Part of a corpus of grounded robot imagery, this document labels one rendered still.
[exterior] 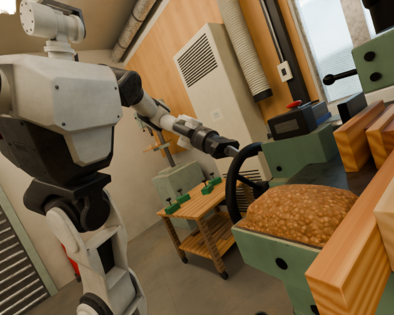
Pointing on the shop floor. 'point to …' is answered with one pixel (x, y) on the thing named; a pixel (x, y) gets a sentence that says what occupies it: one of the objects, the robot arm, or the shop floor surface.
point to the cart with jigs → (206, 247)
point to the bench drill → (174, 177)
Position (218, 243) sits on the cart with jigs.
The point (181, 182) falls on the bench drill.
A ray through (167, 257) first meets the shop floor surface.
